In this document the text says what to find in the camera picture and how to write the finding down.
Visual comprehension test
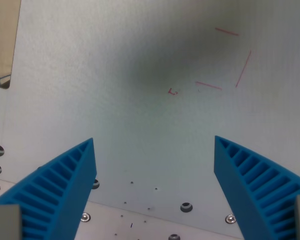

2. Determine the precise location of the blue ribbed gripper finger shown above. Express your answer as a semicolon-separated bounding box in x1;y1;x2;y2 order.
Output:
213;135;300;240
0;137;98;240

